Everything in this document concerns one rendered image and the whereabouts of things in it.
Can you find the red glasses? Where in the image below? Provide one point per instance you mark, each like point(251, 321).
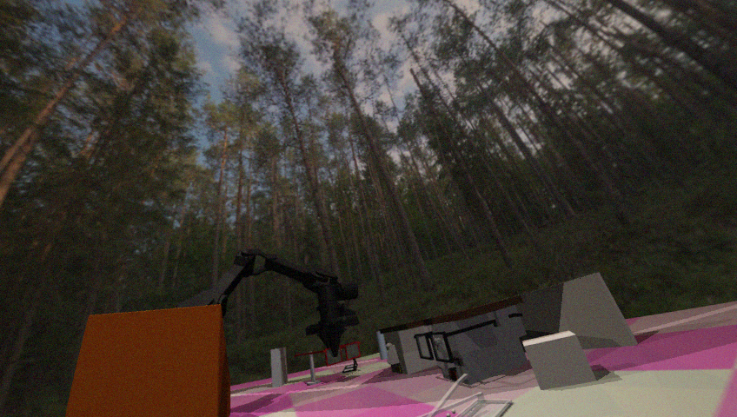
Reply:
point(351, 350)

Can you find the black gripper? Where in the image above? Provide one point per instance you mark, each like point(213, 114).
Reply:
point(330, 333)

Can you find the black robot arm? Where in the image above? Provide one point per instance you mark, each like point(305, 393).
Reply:
point(313, 279)

